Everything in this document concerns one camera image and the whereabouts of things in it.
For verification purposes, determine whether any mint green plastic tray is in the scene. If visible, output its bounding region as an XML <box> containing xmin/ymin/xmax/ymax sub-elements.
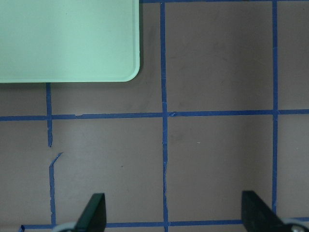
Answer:
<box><xmin>0</xmin><ymin>0</ymin><xmax>140</xmax><ymax>83</ymax></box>

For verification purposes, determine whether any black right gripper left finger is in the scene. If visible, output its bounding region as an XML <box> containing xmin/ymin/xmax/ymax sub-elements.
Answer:
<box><xmin>74</xmin><ymin>193</ymin><xmax>107</xmax><ymax>232</ymax></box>

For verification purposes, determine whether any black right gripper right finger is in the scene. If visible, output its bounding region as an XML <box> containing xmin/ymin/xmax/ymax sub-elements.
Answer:
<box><xmin>241</xmin><ymin>190</ymin><xmax>287</xmax><ymax>232</ymax></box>

